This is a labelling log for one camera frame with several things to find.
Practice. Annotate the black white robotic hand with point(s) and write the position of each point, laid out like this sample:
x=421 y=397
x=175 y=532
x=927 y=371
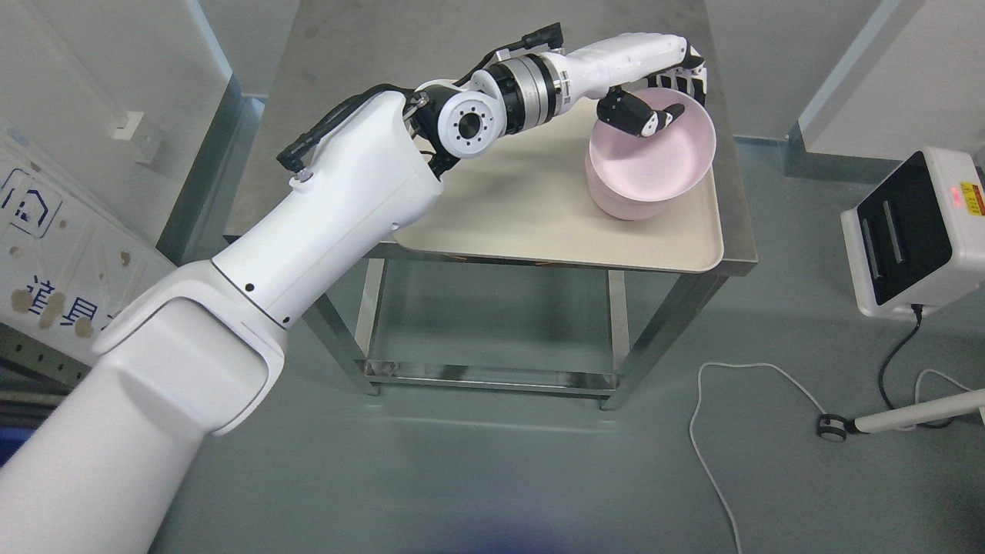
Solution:
x=602 y=70

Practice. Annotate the pink bowl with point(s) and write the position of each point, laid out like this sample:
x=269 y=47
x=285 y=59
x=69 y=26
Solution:
x=691 y=134
x=619 y=201

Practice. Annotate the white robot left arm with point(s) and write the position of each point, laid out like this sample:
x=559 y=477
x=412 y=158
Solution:
x=196 y=354

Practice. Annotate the metal shelf rack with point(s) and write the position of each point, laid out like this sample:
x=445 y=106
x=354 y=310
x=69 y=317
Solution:
x=35 y=379

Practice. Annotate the beige plastic tray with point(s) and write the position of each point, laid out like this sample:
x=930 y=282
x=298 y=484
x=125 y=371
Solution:
x=526 y=199

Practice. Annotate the white black electronic device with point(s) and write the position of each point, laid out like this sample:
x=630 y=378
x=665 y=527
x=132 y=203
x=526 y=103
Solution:
x=918 y=237

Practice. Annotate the stainless steel table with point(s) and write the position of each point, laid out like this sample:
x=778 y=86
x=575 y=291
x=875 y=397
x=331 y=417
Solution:
x=341 y=46

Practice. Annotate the white stand leg with caster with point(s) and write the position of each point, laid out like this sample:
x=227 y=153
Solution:
x=835 y=428

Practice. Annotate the white sign board blue lettering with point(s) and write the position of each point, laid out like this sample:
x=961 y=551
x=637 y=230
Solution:
x=67 y=267

